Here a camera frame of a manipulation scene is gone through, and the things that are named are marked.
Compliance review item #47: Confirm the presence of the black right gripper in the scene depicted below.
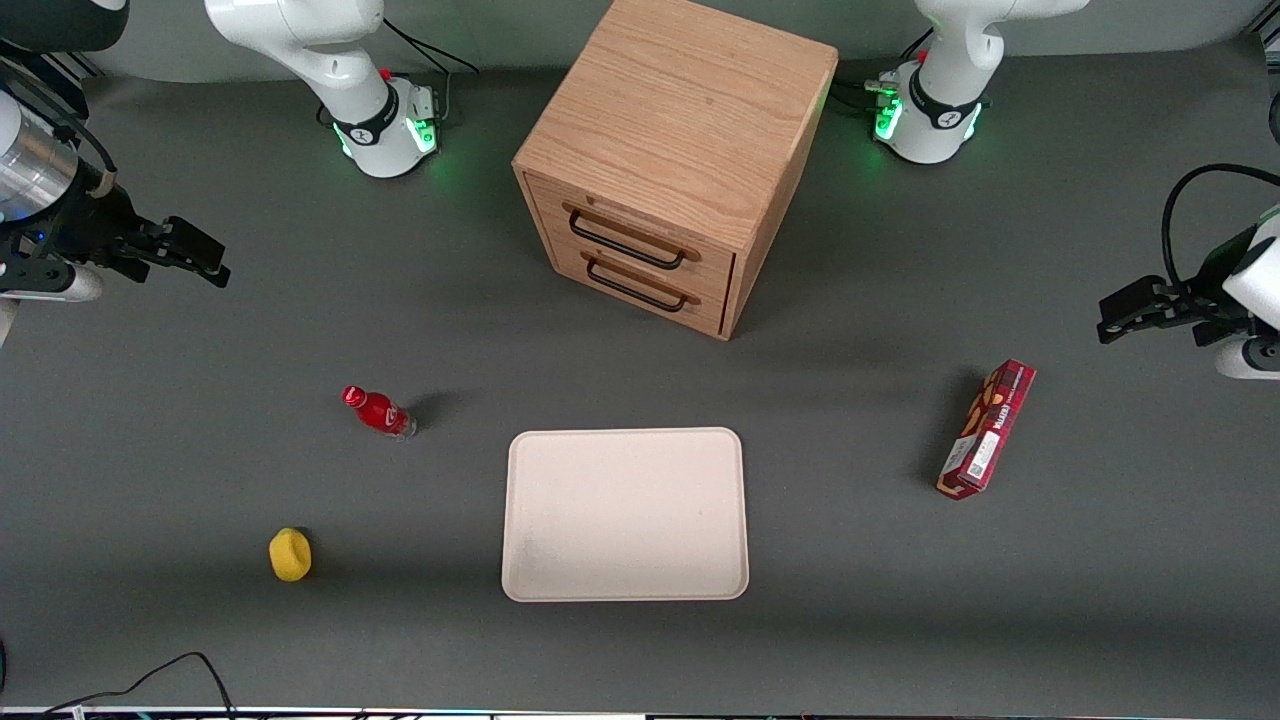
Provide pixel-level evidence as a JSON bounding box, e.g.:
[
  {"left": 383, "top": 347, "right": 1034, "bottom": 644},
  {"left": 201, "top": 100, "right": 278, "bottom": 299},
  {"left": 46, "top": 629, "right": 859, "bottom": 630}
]
[{"left": 0, "top": 185, "right": 232, "bottom": 293}]

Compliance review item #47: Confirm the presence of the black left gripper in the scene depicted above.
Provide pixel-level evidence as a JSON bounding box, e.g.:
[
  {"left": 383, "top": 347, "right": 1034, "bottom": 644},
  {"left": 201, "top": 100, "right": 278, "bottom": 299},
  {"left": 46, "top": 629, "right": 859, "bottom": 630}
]
[{"left": 1097, "top": 228, "right": 1257, "bottom": 349}]

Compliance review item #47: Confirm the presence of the long black metal drawer handle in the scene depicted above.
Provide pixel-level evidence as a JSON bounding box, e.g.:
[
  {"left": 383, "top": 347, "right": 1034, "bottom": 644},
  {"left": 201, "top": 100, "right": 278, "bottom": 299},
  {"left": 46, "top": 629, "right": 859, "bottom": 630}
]
[{"left": 562, "top": 203, "right": 701, "bottom": 271}]

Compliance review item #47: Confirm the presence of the oak drawer with long handle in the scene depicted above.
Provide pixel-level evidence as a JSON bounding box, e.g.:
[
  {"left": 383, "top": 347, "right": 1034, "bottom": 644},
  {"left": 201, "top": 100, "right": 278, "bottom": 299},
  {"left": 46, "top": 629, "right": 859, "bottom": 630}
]
[{"left": 524, "top": 172, "right": 739, "bottom": 291}]

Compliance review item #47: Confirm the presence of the oak wooden drawer cabinet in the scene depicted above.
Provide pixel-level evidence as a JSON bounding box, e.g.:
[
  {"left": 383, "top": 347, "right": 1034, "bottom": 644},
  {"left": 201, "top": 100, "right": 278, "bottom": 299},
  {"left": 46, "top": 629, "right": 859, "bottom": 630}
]
[{"left": 511, "top": 0, "right": 840, "bottom": 343}]

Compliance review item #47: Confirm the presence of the red snack box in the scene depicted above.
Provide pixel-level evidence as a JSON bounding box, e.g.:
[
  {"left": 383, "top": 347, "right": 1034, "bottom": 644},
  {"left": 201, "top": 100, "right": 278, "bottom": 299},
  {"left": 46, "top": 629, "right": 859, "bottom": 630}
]
[{"left": 936, "top": 359, "right": 1037, "bottom": 501}]

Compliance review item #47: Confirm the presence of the small red bottle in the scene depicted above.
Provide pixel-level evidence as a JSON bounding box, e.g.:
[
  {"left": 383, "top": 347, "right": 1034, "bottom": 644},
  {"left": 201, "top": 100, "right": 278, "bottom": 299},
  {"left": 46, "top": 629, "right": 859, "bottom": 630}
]
[{"left": 342, "top": 385, "right": 417, "bottom": 441}]

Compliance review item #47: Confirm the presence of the yellow rounded toy fruit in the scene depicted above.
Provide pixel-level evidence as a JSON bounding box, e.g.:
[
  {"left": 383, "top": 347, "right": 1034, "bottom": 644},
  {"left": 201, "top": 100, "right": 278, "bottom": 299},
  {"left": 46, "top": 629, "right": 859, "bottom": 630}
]
[{"left": 268, "top": 527, "right": 313, "bottom": 583}]

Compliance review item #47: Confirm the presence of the beige rectangular tray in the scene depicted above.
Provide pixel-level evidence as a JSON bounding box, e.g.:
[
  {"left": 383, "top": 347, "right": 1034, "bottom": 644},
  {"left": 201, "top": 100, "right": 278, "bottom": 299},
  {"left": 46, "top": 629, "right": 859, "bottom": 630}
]
[{"left": 501, "top": 427, "right": 750, "bottom": 604}]

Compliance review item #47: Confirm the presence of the black left arm hose cable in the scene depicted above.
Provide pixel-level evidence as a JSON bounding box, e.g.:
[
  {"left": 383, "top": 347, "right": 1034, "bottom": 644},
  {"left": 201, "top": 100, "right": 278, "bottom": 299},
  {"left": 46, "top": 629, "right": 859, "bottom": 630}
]
[{"left": 1161, "top": 163, "right": 1280, "bottom": 293}]

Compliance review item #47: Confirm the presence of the black arm hose cable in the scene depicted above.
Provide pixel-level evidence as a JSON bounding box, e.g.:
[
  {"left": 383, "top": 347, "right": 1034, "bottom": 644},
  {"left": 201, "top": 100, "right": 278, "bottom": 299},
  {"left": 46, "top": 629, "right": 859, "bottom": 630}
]
[
  {"left": 0, "top": 55, "right": 119, "bottom": 196},
  {"left": 1161, "top": 163, "right": 1280, "bottom": 293}
]

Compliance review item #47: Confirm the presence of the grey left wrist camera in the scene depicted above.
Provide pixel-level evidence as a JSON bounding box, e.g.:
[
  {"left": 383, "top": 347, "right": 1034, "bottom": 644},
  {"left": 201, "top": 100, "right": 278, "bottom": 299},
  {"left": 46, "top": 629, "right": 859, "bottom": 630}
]
[{"left": 1214, "top": 334, "right": 1280, "bottom": 382}]

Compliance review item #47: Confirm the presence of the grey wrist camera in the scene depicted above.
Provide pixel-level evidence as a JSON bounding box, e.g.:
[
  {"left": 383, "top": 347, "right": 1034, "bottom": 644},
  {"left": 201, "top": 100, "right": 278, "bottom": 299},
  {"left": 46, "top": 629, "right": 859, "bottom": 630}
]
[
  {"left": 0, "top": 262, "right": 105, "bottom": 304},
  {"left": 1214, "top": 334, "right": 1280, "bottom": 382}
]

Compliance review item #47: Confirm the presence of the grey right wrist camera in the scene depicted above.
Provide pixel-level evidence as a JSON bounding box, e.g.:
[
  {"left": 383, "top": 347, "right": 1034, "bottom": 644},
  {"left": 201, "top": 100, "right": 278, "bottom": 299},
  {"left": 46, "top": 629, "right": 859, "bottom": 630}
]
[{"left": 0, "top": 262, "right": 105, "bottom": 304}]

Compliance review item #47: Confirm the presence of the black right arm hose cable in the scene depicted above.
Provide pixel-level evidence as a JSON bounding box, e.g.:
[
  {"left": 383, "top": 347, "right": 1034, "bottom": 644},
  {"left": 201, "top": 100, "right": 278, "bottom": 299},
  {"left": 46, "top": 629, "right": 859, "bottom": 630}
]
[{"left": 0, "top": 55, "right": 119, "bottom": 196}]

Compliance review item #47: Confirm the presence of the aluminium frame profile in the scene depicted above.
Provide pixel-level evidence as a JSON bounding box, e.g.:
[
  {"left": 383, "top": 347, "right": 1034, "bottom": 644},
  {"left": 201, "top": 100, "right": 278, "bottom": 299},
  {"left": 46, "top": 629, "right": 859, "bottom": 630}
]
[{"left": 0, "top": 38, "right": 106, "bottom": 93}]

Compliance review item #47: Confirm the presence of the black right base cable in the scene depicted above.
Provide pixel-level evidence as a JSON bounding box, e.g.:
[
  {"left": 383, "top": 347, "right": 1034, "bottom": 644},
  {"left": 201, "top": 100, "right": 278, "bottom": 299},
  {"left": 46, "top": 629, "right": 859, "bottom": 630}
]
[{"left": 318, "top": 15, "right": 481, "bottom": 129}]

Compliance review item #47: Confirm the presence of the black base cable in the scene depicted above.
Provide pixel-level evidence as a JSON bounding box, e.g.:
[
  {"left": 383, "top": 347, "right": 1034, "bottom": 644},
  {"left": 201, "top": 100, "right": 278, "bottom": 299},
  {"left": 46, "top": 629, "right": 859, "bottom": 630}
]
[
  {"left": 828, "top": 28, "right": 936, "bottom": 113},
  {"left": 318, "top": 15, "right": 481, "bottom": 129}
]

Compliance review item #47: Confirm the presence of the black left base cable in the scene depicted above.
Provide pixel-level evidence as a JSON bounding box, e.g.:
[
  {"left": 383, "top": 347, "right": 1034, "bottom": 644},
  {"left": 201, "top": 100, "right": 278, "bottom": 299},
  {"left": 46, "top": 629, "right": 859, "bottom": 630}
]
[{"left": 828, "top": 28, "right": 936, "bottom": 113}]

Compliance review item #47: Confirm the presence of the black floor cable loop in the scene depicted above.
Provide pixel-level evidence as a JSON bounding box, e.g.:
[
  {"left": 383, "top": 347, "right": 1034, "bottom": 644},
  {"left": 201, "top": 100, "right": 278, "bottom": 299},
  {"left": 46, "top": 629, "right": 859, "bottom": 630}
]
[{"left": 40, "top": 652, "right": 237, "bottom": 717}]

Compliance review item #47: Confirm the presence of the short black metal drawer handle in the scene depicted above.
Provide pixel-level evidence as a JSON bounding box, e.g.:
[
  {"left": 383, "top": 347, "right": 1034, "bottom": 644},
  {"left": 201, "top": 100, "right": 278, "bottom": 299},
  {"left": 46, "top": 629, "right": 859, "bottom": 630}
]
[{"left": 582, "top": 250, "right": 702, "bottom": 314}]

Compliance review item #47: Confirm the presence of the oak drawer with short handle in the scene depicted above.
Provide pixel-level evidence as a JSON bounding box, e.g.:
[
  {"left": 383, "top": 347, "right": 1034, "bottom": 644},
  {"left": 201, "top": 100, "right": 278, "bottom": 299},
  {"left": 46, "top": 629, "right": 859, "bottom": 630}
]
[{"left": 548, "top": 240, "right": 735, "bottom": 338}]

